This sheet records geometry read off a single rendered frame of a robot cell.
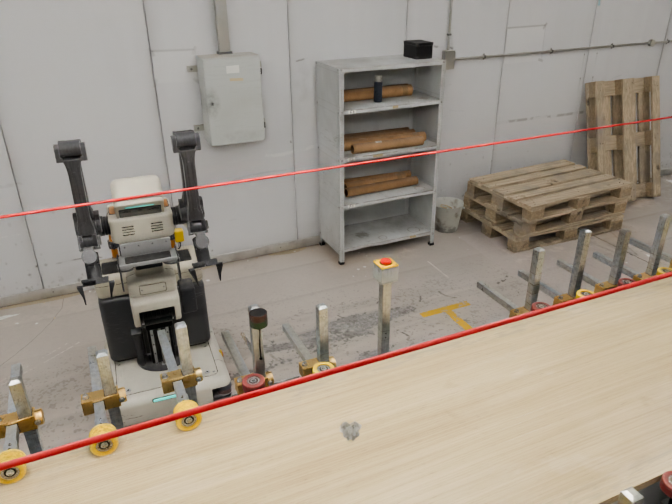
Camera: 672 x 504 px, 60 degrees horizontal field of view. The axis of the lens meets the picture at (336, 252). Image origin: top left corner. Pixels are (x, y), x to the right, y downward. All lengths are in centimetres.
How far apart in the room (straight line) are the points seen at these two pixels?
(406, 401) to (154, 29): 316
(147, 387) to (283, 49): 264
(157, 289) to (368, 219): 276
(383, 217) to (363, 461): 372
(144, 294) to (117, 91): 187
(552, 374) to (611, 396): 20
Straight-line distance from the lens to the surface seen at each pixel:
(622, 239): 296
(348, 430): 189
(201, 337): 338
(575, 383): 223
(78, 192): 246
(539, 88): 598
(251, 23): 451
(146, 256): 276
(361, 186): 477
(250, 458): 185
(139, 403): 317
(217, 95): 425
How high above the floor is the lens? 221
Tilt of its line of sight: 26 degrees down
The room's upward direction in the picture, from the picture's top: 1 degrees counter-clockwise
